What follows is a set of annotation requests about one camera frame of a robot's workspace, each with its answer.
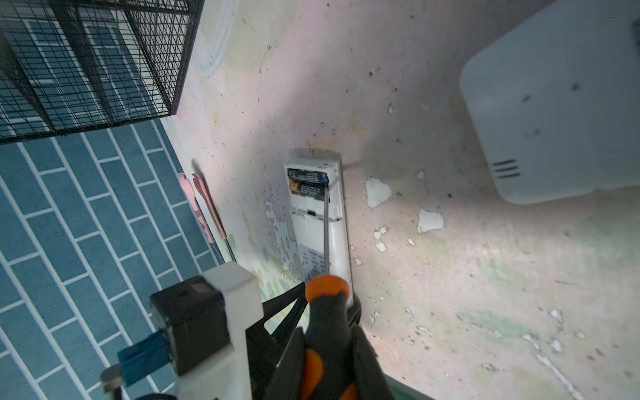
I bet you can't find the black wire file rack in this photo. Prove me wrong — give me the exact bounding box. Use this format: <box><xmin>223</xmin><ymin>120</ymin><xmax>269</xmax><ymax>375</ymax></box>
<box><xmin>1</xmin><ymin>1</ymin><xmax>203</xmax><ymax>144</ymax></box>

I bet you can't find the white remote control with screen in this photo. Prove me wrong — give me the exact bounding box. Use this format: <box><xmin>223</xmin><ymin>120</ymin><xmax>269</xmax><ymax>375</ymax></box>
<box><xmin>283</xmin><ymin>148</ymin><xmax>353</xmax><ymax>285</ymax></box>

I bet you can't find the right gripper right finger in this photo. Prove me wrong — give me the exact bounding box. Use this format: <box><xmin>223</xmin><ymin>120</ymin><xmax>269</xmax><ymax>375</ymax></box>
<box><xmin>353</xmin><ymin>326</ymin><xmax>394</xmax><ymax>400</ymax></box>

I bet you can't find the blue black AA battery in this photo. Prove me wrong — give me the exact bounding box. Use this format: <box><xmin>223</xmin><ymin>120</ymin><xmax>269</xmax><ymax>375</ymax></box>
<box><xmin>287</xmin><ymin>168</ymin><xmax>329</xmax><ymax>187</ymax></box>

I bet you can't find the orange black screwdriver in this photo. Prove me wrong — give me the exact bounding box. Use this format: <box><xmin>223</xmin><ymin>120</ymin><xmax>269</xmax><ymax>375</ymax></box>
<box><xmin>298</xmin><ymin>186</ymin><xmax>362</xmax><ymax>400</ymax></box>

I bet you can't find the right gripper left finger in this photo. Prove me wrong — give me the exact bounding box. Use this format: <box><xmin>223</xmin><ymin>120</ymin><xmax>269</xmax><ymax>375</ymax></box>
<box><xmin>264</xmin><ymin>328</ymin><xmax>306</xmax><ymax>400</ymax></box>

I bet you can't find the gold black AA battery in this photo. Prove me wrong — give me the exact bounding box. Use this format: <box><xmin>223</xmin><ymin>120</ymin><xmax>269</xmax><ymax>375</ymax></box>
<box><xmin>289</xmin><ymin>180</ymin><xmax>326</xmax><ymax>201</ymax></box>

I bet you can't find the green flat case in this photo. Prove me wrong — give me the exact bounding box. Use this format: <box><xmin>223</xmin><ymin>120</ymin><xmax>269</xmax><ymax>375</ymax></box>
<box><xmin>384</xmin><ymin>375</ymin><xmax>433</xmax><ymax>400</ymax></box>

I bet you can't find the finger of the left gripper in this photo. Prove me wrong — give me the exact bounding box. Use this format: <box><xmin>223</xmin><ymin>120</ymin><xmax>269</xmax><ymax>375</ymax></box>
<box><xmin>246</xmin><ymin>320</ymin><xmax>294</xmax><ymax>399</ymax></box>
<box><xmin>260</xmin><ymin>282</ymin><xmax>308</xmax><ymax>333</ymax></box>

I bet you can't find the pink object on table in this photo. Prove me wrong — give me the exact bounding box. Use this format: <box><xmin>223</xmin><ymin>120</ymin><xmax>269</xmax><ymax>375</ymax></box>
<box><xmin>178</xmin><ymin>173</ymin><xmax>228</xmax><ymax>244</ymax></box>

